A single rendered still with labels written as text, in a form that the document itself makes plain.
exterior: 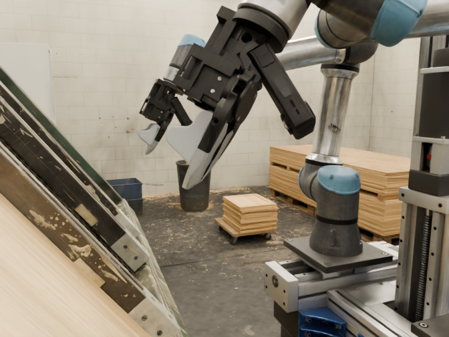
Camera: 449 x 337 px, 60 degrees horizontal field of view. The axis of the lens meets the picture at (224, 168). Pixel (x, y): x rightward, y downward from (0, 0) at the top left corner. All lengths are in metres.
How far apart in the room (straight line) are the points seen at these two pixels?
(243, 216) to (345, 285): 2.88
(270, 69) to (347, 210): 0.72
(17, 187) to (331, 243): 0.79
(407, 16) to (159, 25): 5.80
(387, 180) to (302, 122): 3.66
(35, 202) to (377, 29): 0.67
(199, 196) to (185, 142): 4.82
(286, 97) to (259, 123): 6.25
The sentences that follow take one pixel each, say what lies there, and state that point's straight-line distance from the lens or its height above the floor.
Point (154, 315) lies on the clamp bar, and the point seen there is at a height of 0.98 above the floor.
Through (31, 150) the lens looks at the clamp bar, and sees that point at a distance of 1.30.
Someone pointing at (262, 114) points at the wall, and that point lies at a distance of 6.71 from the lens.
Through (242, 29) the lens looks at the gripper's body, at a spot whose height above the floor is 1.54.
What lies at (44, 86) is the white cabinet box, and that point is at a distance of 4.61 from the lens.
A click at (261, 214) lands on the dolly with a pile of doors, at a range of 4.08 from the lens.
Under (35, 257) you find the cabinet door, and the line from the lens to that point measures 0.75.
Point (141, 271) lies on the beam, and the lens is 1.38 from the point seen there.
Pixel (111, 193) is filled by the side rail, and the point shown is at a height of 0.95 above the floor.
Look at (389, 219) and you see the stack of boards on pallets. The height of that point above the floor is 0.31.
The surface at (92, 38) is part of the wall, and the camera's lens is 6.07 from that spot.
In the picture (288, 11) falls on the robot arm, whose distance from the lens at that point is 0.47.
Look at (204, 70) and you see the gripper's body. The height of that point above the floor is 1.49.
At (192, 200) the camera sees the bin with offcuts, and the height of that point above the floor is 0.15.
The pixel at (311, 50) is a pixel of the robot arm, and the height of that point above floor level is 1.59.
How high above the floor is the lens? 1.46
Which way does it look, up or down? 10 degrees down
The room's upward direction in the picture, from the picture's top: straight up
